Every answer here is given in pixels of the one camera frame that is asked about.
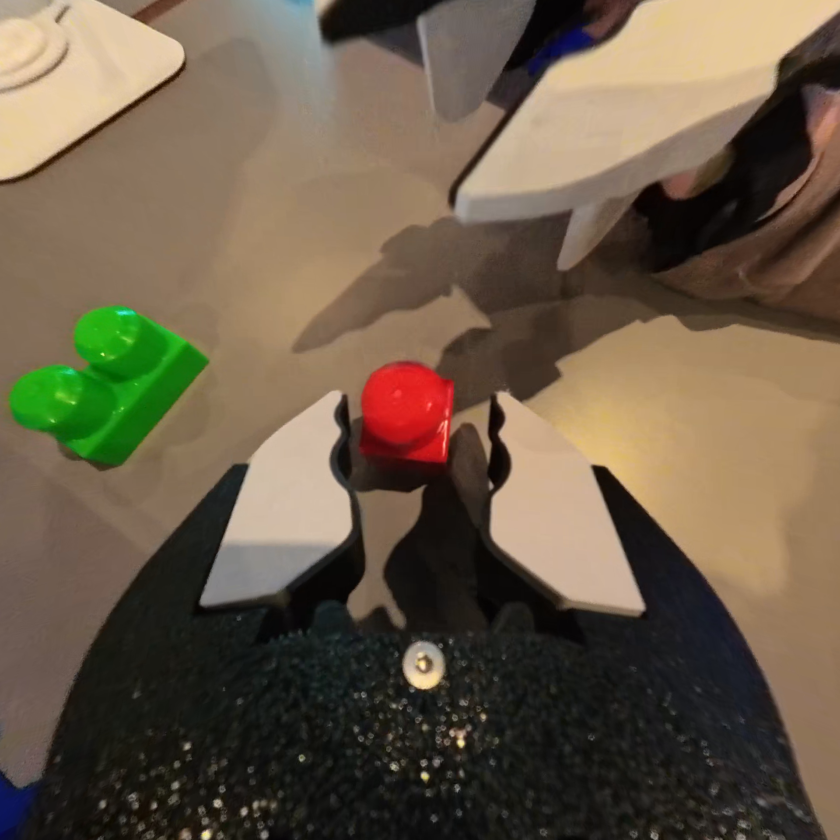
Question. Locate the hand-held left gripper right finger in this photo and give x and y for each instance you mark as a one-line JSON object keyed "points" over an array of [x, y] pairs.
{"points": [[558, 525]]}

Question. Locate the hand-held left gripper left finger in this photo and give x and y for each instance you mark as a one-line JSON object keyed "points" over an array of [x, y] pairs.
{"points": [[282, 518]]}

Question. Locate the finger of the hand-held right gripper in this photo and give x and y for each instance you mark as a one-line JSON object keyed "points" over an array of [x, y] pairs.
{"points": [[623, 131], [459, 59]]}

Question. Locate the red one-stud mega block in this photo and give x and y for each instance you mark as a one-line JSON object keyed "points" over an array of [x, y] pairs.
{"points": [[403, 407]]}

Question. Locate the green two-stud mega block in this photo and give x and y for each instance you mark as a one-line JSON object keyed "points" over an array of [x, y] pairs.
{"points": [[131, 387]]}

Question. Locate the person's right hand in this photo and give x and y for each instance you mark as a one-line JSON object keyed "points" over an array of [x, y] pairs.
{"points": [[825, 138]]}

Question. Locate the white board stand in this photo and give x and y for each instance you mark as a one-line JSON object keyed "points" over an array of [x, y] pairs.
{"points": [[98, 85]]}

